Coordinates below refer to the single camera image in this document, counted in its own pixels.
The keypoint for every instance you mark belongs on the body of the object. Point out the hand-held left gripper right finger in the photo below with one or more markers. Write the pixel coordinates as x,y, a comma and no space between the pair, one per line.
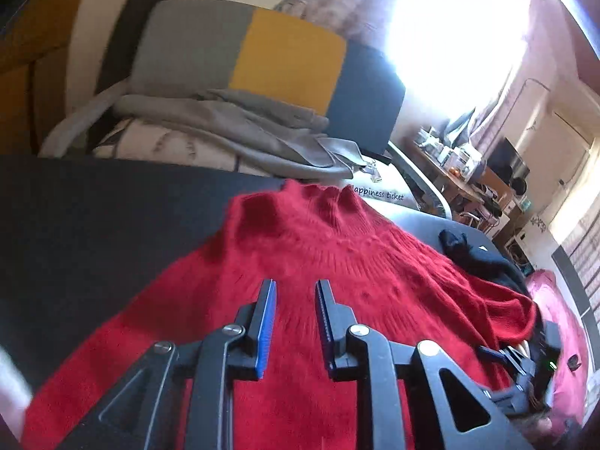
324,326

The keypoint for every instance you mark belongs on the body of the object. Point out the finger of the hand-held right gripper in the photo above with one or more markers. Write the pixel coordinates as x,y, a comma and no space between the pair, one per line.
492,354

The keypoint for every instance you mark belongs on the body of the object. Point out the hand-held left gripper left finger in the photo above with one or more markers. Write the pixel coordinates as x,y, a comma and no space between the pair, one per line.
264,333

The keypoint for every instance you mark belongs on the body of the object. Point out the red knitted sweater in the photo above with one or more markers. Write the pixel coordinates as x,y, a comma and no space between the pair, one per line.
328,253

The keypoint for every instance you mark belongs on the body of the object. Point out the pink ruffled bedspread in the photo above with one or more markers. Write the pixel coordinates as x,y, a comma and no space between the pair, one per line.
562,318

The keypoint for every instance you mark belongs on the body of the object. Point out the black sweater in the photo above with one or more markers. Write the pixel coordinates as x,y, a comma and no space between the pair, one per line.
487,262

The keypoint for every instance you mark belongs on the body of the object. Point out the beige patterned curtain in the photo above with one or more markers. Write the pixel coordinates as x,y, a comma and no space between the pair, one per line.
586,262

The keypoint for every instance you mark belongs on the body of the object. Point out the round desk fan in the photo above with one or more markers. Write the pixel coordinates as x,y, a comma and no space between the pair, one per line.
519,186

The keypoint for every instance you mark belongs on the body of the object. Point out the wooden desk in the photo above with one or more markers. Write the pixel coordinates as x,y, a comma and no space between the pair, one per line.
461,188

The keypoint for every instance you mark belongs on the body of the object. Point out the black television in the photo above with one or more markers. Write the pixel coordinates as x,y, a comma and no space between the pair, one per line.
504,159

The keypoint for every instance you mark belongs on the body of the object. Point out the grey hoodie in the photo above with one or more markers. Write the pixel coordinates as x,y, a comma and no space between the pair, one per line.
243,136

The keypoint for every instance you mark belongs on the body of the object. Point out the group of jars and boxes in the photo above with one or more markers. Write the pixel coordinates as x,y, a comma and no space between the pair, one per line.
445,152

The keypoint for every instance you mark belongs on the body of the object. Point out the white printed cushion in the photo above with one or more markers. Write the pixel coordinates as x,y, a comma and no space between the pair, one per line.
140,144

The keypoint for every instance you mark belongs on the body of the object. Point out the grey yellow blue armchair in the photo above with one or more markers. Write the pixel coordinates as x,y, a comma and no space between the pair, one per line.
197,42

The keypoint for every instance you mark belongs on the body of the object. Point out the black leaning board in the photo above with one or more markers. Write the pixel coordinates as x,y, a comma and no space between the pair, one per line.
136,23

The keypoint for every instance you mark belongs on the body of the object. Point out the wooden wardrobe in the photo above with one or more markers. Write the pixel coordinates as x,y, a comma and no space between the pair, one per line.
28,79

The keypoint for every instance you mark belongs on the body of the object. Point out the white bed frame dark headboard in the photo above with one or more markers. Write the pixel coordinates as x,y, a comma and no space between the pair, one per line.
569,272

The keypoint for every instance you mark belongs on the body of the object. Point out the flower wall sticker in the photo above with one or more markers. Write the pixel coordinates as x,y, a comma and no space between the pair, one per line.
538,222

